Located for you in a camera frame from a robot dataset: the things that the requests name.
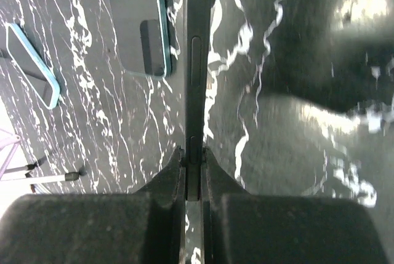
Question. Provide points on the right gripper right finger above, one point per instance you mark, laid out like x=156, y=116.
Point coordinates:
x=239, y=227

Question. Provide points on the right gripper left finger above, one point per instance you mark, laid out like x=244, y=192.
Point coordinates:
x=147, y=226

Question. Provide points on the dark phone blue edge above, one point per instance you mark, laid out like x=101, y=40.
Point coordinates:
x=142, y=36

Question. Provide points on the blue phone on table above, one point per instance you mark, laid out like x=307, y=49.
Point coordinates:
x=32, y=66

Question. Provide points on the tripod stand lilac black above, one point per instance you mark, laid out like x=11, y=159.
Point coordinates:
x=14, y=140

